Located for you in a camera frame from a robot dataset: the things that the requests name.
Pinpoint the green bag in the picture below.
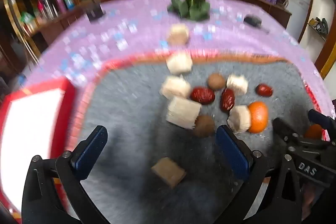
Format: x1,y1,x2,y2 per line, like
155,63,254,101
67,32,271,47
20,12,36,26

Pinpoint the grey mat with red border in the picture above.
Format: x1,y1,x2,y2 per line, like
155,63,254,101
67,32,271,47
64,50,331,224

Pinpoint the brown round nut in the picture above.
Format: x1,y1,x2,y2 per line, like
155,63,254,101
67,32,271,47
208,73,226,90
194,115,216,138

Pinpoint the orange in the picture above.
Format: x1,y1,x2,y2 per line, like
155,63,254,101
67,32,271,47
247,101,269,134
304,124,323,139

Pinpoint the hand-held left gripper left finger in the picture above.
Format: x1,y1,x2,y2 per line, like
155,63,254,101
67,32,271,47
21,125,109,224

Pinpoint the red date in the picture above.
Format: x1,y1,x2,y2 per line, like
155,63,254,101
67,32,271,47
220,88,235,113
190,86,216,104
256,84,273,97

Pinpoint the tan foam block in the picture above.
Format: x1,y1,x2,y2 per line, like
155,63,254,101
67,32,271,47
151,157,187,189

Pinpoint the tool on wall shelf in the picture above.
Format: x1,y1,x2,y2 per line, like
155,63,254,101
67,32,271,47
308,17,328,35

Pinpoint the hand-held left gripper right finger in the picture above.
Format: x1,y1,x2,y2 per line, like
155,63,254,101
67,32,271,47
215,125,303,224

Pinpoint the black hand grinder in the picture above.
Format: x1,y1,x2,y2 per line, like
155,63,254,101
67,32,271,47
85,0,105,22

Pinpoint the red-rimmed white tray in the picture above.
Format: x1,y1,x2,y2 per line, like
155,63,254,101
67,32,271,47
0,77,76,219

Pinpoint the purple floral tablecloth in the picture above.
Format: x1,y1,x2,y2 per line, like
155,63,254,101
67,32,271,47
18,0,332,119

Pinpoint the black power adapter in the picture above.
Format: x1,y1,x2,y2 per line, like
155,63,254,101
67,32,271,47
243,15,270,34

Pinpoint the green leafy plant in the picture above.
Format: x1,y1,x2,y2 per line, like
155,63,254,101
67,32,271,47
167,0,211,21

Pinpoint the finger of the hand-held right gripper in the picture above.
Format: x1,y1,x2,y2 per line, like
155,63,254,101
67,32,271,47
308,109,336,135
273,118,300,147

